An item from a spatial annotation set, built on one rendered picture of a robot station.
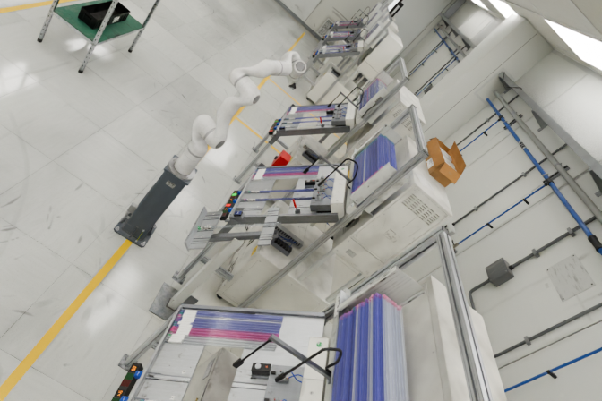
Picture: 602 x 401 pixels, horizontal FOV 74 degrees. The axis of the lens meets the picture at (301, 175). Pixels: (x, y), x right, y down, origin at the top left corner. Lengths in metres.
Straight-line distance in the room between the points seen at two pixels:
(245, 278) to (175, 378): 1.25
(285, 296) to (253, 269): 0.32
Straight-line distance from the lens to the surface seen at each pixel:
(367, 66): 6.97
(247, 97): 2.32
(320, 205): 2.53
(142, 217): 3.04
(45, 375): 2.63
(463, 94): 5.60
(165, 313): 2.99
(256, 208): 2.72
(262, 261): 2.85
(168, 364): 1.96
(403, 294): 1.70
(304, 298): 3.02
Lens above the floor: 2.41
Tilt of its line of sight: 28 degrees down
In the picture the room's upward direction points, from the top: 45 degrees clockwise
